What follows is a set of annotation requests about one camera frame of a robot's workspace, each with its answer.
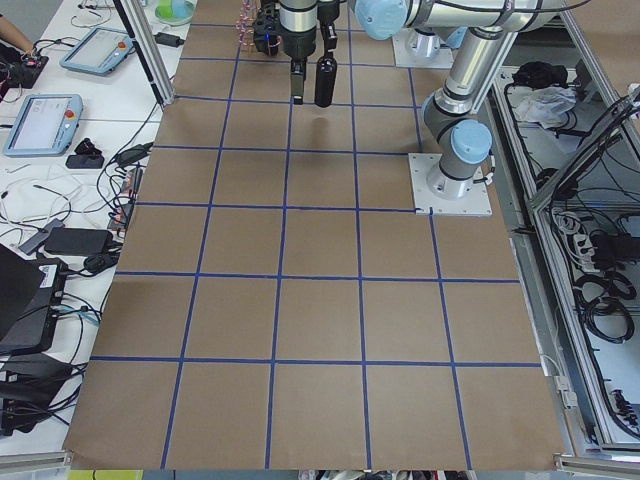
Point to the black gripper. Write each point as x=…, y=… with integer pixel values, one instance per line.
x=298, y=47

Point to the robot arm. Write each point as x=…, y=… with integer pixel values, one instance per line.
x=380, y=19
x=464, y=141

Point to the green bowl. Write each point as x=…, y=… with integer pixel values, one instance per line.
x=174, y=12

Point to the teach pendant tablet upper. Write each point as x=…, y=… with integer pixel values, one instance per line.
x=99, y=52

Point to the teach pendant tablet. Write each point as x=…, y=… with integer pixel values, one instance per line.
x=45, y=125
x=99, y=52

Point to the crumpled white cloth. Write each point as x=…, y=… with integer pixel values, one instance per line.
x=546, y=107

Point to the teach pendant tablet lower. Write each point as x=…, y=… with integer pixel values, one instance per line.
x=45, y=125

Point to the black power adapter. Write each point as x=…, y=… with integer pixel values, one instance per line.
x=77, y=241

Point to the black laptop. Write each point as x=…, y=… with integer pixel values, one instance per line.
x=30, y=292

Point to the copper wire wine basket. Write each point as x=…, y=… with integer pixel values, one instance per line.
x=244, y=24

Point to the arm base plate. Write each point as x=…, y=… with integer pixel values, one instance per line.
x=436, y=194
x=413, y=49

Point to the aluminium frame rail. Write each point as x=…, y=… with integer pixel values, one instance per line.
x=137, y=26

